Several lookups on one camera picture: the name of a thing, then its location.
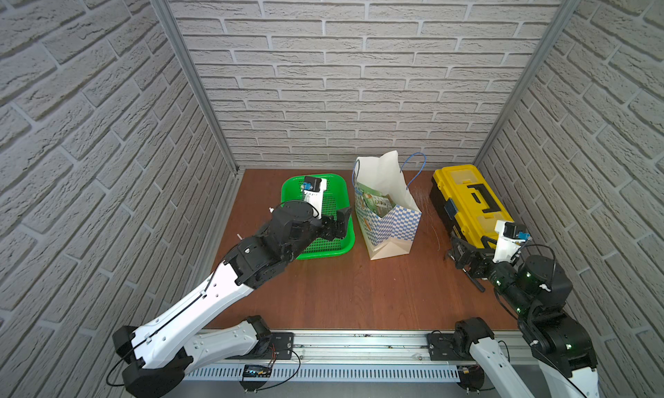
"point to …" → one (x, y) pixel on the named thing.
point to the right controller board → (471, 378)
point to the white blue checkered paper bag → (387, 215)
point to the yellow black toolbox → (469, 206)
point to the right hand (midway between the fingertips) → (471, 238)
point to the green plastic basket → (335, 197)
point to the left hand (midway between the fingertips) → (332, 196)
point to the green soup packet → (379, 202)
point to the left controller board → (255, 377)
